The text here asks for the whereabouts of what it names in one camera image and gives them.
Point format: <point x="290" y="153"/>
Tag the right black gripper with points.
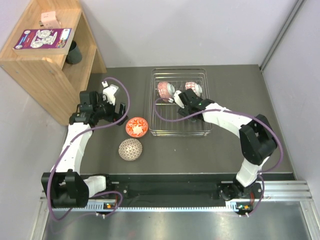
<point x="184" y="111"/>

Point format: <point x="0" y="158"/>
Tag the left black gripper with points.
<point x="112" y="107"/>

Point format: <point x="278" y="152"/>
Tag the white red patterned bowl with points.
<point x="195" y="87"/>

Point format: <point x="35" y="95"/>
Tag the red floral bowl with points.
<point x="137" y="127"/>

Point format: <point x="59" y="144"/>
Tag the metal wire dish rack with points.
<point x="176" y="77"/>

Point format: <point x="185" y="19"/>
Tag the red daisy patterned bowl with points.
<point x="165" y="90"/>

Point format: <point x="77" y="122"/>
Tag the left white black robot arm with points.
<point x="63" y="185"/>

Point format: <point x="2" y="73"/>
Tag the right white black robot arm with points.
<point x="256" y="142"/>

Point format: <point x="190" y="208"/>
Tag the beige lattice patterned bowl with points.
<point x="130" y="149"/>

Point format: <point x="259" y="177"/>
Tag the wooden shelf unit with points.
<point x="53" y="83"/>

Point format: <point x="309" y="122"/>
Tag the dark grey cup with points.
<point x="74" y="55"/>

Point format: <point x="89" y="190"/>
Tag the purple book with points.
<point x="55" y="41"/>

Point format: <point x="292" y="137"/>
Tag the pink power adapter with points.
<point x="49" y="20"/>

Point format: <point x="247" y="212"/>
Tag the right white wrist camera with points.
<point x="176" y="99"/>

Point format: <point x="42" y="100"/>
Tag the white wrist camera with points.
<point x="109" y="92"/>
<point x="176" y="99"/>

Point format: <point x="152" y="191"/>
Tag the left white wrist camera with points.
<point x="109" y="92"/>

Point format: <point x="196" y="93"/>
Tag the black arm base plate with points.
<point x="207" y="189"/>

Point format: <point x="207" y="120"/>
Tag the aluminium rail frame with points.
<point x="284" y="211"/>

